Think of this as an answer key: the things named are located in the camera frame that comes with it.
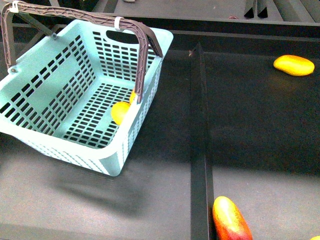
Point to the light blue plastic basket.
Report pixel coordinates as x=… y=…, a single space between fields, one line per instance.
x=58 y=97

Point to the brown basket handle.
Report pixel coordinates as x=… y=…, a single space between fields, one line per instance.
x=145 y=36

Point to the yellow orange mango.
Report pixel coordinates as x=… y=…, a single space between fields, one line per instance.
x=132 y=97

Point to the red yellow mango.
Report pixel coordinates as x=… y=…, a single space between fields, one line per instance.
x=228 y=220

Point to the yellow mango far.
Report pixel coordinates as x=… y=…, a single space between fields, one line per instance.
x=294 y=65

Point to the yellow mango beneath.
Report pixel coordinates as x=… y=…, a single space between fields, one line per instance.
x=315 y=238

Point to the black bin divider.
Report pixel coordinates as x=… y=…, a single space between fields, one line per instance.
x=201 y=177

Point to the white zip tie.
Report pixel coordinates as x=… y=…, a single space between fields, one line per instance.
x=117 y=24
x=14 y=8

